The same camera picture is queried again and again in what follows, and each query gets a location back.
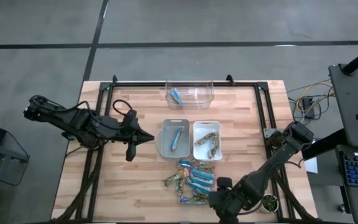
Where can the dark blue granola bar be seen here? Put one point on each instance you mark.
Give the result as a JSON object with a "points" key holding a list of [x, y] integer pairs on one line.
{"points": [[202, 193], [176, 98], [190, 200]]}

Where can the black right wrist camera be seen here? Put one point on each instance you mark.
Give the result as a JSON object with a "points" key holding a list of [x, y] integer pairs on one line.
{"points": [[228, 220]]}

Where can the white paper sheet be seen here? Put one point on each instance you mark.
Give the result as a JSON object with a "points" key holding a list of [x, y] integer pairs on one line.
{"points": [[312, 165]]}

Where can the light blue granola bar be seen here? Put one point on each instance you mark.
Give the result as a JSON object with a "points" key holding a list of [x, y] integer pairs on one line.
{"points": [[197, 186], [177, 138], [202, 174], [201, 181]]}

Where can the blue and orange granola bar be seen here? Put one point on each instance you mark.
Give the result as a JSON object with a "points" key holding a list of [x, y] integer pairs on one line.
{"points": [[185, 163]]}

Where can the small potted plant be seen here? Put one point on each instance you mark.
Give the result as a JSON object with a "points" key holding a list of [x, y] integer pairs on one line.
{"points": [[270, 203]]}

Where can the black aluminium table frame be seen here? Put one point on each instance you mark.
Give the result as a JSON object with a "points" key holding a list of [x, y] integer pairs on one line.
{"points": [[141, 84]]}

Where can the black power adapter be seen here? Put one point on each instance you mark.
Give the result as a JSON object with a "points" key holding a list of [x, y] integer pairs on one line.
{"points": [[307, 104]]}

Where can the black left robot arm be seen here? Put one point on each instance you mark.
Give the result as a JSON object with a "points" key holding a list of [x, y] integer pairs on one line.
{"points": [[79, 121]]}

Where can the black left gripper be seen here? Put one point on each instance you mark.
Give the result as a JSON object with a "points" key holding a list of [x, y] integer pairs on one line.
{"points": [[129, 130]]}

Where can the clear plastic bin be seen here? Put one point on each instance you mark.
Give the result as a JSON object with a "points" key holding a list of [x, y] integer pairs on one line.
{"points": [[197, 96]]}

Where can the white plastic bin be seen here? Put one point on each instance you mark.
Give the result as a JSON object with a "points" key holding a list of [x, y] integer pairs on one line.
{"points": [[202, 154]]}

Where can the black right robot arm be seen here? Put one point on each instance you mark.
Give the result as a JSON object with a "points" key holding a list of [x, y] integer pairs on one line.
{"points": [[278, 161]]}

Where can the black metal side stand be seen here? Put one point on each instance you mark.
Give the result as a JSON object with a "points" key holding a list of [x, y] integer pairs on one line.
{"points": [[8, 154]]}

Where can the grey plastic bin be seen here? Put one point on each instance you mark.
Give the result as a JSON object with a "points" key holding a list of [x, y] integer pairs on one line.
{"points": [[166, 146]]}

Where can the black cart crossbar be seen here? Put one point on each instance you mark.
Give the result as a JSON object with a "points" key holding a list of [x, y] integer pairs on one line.
{"points": [[328, 143]]}

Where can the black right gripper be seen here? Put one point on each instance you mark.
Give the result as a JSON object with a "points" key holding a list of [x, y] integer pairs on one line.
{"points": [[232, 202]]}

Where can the grey metal mounting plate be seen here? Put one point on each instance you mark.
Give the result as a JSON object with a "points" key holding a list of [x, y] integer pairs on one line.
{"points": [[268, 133]]}

